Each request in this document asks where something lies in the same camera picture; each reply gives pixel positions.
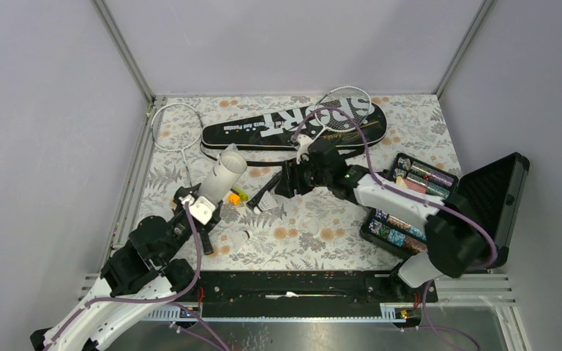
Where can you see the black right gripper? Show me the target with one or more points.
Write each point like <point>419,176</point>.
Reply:
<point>290,178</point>

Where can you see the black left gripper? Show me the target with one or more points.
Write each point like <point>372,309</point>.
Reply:
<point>184,191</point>

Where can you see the white shuttlecock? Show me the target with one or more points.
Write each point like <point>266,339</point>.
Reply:
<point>232,242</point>
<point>266,202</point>

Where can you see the white shuttlecock tube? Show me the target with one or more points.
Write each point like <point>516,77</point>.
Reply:
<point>227,170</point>

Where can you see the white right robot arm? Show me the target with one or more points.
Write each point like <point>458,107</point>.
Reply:
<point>456,242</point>

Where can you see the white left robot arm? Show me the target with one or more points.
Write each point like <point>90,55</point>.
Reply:
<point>160,262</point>

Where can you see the yellow orange small toy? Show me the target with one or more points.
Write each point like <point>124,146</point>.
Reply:
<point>237,196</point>

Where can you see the black racket bag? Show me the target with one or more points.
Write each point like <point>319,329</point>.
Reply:
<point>273,132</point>

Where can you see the white racket on left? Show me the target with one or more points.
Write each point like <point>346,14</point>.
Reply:
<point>175,128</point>

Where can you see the white racket on bag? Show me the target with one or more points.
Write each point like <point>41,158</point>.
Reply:
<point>341,110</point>

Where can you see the black poker chip case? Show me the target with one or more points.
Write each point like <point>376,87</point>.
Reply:
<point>494,192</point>

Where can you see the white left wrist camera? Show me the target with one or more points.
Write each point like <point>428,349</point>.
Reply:
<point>200,208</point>

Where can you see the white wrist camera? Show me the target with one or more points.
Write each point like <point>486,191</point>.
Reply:
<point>304,142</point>
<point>200,208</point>

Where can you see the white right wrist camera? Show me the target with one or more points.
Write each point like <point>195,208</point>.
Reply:
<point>304,142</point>

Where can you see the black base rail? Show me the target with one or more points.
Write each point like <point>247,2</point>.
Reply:
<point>305,295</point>

